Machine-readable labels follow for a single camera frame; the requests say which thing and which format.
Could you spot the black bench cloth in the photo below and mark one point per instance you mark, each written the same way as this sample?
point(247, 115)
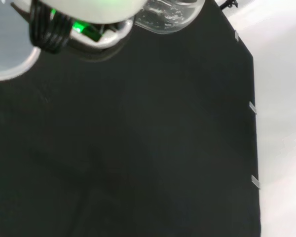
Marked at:
point(138, 138)

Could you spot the clear tape strip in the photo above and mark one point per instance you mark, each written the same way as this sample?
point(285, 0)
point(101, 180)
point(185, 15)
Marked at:
point(255, 182)
point(236, 35)
point(253, 107)

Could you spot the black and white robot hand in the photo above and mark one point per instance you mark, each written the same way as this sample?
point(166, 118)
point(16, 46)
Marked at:
point(88, 8)

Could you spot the clear round-bottom flask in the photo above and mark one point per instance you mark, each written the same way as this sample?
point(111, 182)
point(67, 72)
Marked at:
point(5, 49)

